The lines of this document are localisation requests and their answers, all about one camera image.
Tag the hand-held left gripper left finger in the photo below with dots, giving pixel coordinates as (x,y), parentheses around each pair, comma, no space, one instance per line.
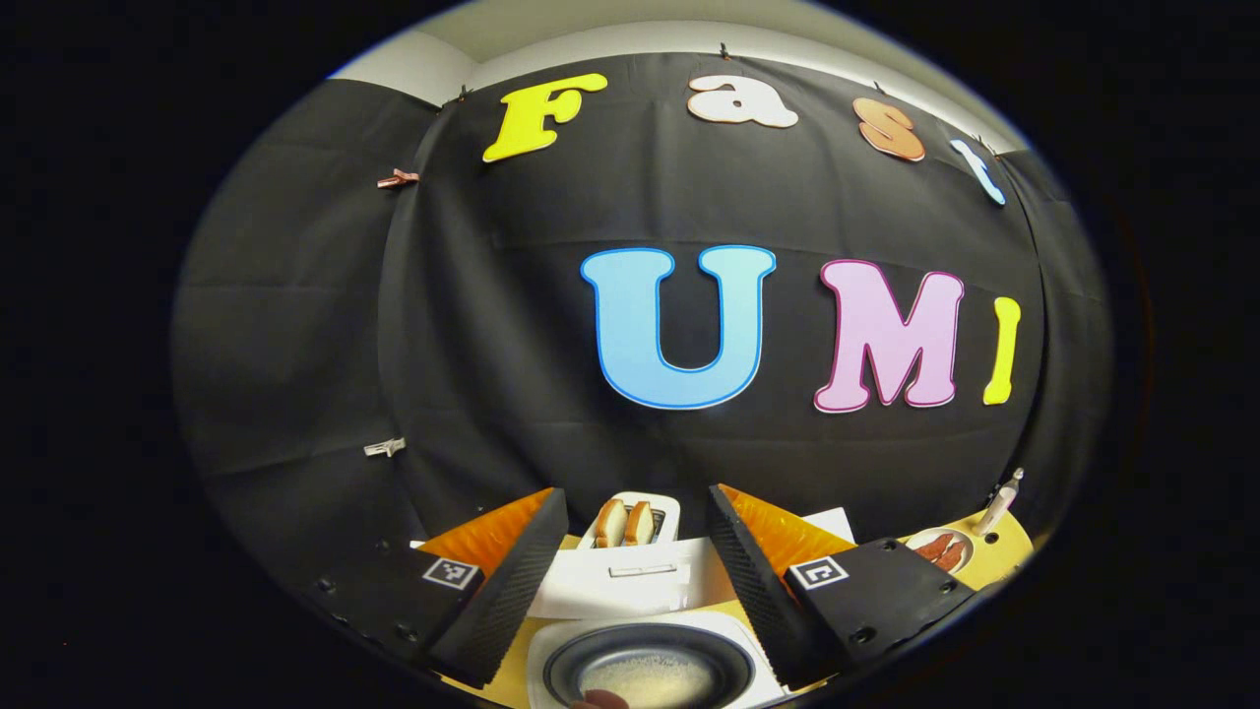
(517,581)

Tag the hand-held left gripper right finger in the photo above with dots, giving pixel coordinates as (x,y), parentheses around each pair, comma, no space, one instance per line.
(753,581)

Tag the white rice cooker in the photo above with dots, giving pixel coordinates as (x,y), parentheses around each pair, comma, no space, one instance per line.
(640,591)

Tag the white rice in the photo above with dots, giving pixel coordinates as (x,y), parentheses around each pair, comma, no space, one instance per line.
(650,681)

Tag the white toaster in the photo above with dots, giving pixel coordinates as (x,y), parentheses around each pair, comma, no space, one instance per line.
(667,517)

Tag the toasted bread slice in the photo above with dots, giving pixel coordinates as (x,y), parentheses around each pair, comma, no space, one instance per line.
(640,523)
(610,523)

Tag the white round plate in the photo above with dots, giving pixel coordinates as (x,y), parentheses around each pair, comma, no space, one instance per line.
(915,538)

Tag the red sausage piece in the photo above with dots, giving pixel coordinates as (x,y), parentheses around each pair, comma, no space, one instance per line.
(952,556)
(933,547)

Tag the silver clip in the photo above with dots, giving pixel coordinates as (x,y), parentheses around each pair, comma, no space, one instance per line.
(384,447)

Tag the small pink label bottle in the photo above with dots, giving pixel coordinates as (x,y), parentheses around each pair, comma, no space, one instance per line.
(999,502)

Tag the copper clip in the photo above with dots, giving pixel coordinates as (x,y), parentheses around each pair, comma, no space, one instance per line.
(398,179)

